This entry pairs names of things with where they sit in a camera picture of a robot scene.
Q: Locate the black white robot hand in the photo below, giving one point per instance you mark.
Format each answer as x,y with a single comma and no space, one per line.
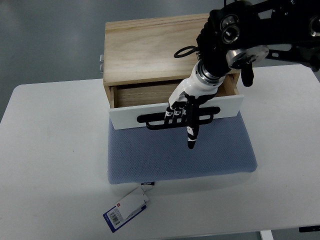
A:
187,97

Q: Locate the wooden drawer cabinet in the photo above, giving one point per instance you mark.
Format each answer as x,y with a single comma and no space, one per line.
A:
139,67

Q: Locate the blue mesh cushion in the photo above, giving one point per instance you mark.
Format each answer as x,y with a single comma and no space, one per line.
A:
139,155

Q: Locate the silver cabinet hinge clips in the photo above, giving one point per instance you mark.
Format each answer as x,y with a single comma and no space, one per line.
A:
101,60

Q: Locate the white blue paper tag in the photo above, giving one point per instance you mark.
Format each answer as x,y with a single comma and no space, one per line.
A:
126,209

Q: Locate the black table control panel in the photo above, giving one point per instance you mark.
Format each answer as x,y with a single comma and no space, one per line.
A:
309,229

